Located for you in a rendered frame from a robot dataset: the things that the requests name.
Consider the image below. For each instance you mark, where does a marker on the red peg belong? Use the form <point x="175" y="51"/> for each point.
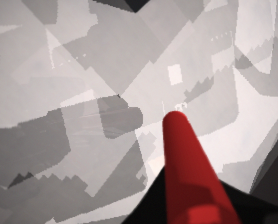
<point x="194" y="192"/>

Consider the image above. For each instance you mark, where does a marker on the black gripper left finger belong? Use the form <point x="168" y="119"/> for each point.
<point x="152" y="207"/>

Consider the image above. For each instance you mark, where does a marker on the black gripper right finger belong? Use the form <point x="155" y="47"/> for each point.
<point x="249" y="209"/>

